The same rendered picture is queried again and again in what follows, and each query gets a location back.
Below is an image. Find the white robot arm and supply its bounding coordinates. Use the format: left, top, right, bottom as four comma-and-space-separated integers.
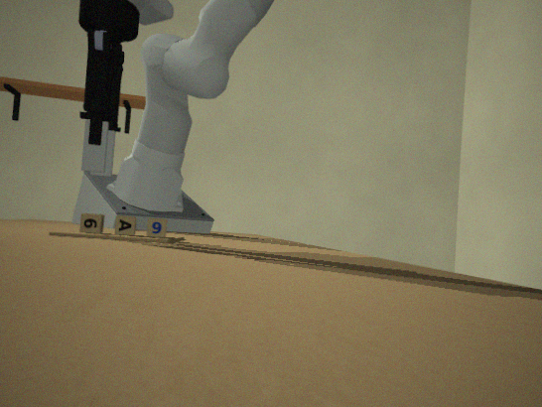
106, 0, 274, 212

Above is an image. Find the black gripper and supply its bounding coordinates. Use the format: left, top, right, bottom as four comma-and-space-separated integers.
78, 0, 140, 177

